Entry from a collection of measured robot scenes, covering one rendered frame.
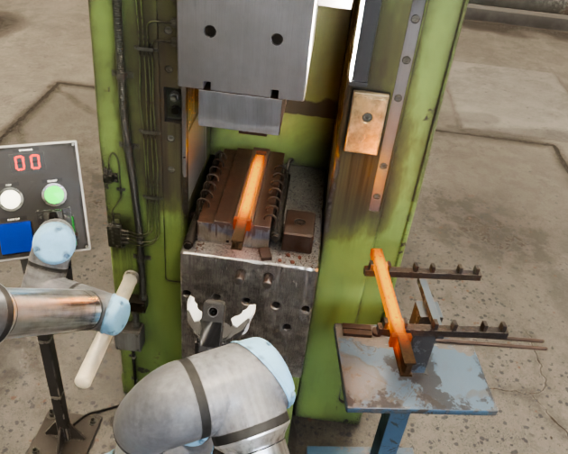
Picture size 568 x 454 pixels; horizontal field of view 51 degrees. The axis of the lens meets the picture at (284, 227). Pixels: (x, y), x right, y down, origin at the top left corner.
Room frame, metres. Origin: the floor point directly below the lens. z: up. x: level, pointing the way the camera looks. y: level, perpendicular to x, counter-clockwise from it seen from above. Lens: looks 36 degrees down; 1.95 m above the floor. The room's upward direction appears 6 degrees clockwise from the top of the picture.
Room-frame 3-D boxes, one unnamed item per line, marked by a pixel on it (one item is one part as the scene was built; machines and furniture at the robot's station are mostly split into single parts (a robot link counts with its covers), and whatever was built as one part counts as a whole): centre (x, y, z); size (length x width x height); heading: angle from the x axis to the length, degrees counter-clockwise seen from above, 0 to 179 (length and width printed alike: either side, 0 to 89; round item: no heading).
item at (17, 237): (1.14, 0.65, 1.01); 0.07 x 0.05 x 0.07; 113
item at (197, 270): (1.54, 0.08, 0.69); 0.56 x 0.38 x 0.45; 178
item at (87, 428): (1.25, 0.70, 0.05); 0.22 x 0.22 x 0.09; 88
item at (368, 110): (1.44, -0.18, 1.27); 0.09 x 0.02 x 0.17; 88
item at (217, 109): (1.53, 0.13, 1.32); 0.42 x 0.20 x 0.10; 178
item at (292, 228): (1.37, -0.04, 0.95); 0.12 x 0.08 x 0.06; 178
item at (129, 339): (1.45, 0.49, 0.36); 0.09 x 0.07 x 0.12; 88
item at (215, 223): (1.53, 0.13, 0.96); 0.42 x 0.20 x 0.09; 178
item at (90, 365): (1.24, 0.48, 0.62); 0.44 x 0.05 x 0.05; 178
